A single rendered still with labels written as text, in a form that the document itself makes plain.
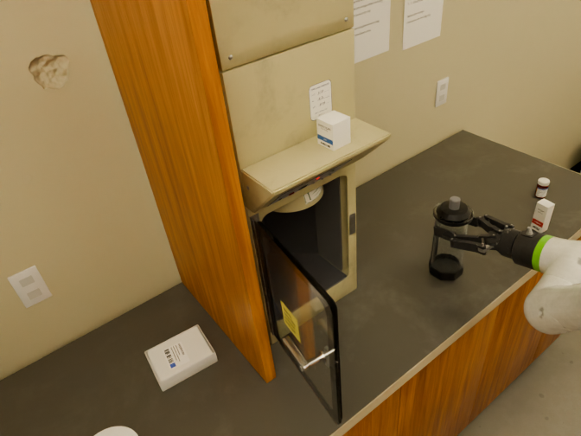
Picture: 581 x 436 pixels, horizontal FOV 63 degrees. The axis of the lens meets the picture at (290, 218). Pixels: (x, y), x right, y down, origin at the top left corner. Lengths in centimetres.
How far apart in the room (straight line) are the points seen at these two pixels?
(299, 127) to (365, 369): 64
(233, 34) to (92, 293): 92
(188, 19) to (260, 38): 21
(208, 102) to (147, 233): 76
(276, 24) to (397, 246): 93
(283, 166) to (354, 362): 59
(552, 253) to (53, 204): 122
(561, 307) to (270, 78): 73
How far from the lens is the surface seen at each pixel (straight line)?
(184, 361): 133
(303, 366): 98
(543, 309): 115
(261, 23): 92
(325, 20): 101
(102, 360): 148
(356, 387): 127
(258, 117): 96
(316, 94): 103
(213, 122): 80
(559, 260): 123
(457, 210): 139
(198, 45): 75
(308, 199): 116
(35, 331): 155
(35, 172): 130
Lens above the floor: 201
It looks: 37 degrees down
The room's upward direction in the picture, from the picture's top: 7 degrees counter-clockwise
